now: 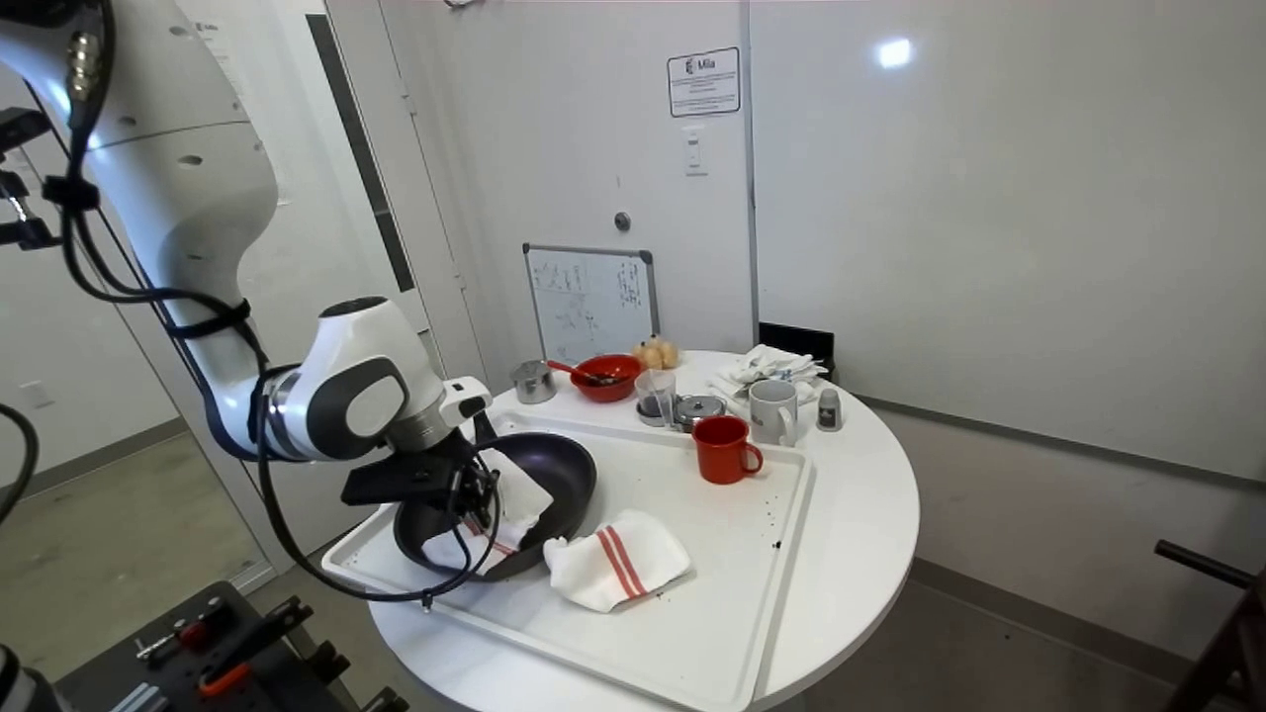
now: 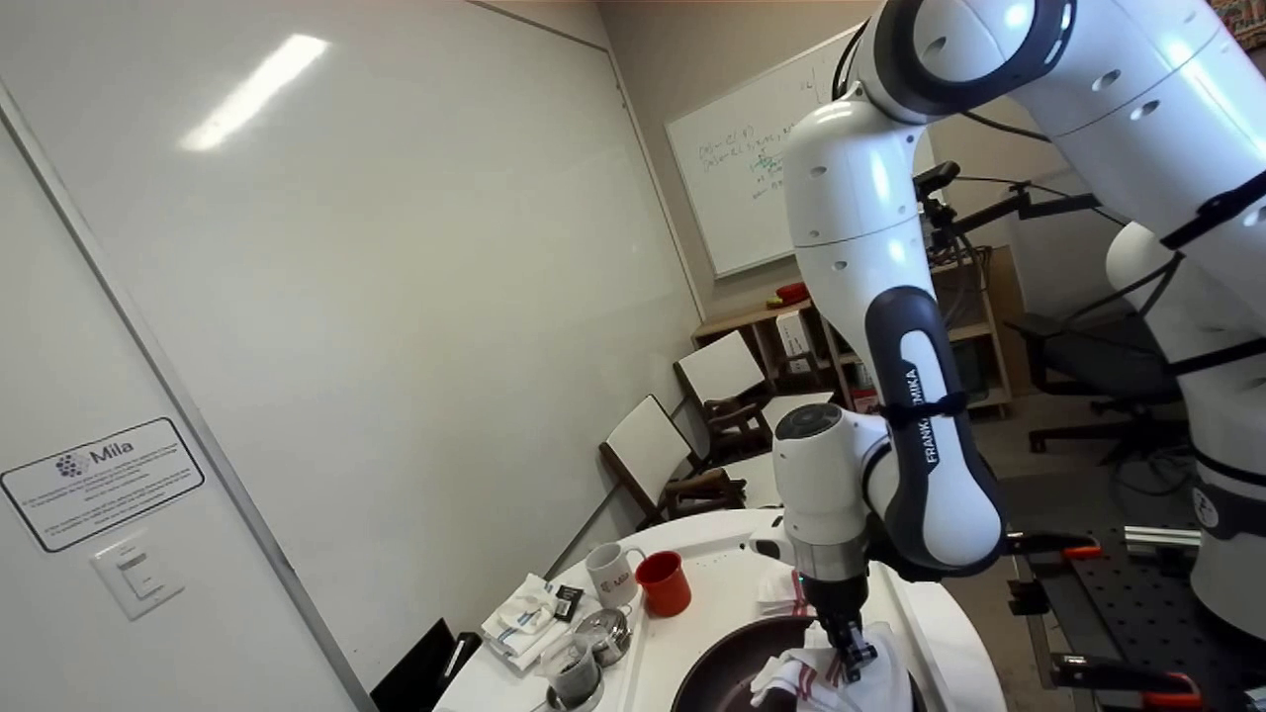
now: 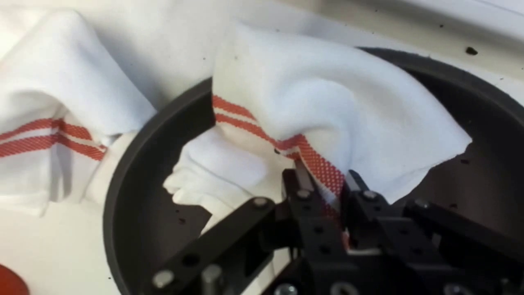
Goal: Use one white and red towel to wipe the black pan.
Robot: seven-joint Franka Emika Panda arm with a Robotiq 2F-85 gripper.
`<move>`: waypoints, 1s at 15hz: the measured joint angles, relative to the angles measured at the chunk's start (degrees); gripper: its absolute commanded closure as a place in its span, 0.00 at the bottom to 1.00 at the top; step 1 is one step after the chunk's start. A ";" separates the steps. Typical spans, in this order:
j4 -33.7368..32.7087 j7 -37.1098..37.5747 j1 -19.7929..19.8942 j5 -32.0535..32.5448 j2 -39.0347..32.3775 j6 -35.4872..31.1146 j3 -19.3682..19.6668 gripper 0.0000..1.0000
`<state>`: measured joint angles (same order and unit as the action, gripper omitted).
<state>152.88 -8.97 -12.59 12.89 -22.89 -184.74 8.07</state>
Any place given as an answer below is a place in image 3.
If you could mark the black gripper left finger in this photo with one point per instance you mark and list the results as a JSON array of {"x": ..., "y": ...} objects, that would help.
[{"x": 312, "y": 229}]

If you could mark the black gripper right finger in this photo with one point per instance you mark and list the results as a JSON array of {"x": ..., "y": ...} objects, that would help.
[{"x": 383, "y": 229}]

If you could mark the white red striped towel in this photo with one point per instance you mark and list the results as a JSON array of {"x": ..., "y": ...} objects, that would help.
[
  {"x": 60, "y": 70},
  {"x": 329, "y": 98}
]

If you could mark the black frying pan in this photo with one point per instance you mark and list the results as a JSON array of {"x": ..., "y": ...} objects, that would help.
[{"x": 142, "y": 218}]

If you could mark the red mug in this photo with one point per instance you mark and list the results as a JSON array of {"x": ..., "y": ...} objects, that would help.
[{"x": 9, "y": 280}]

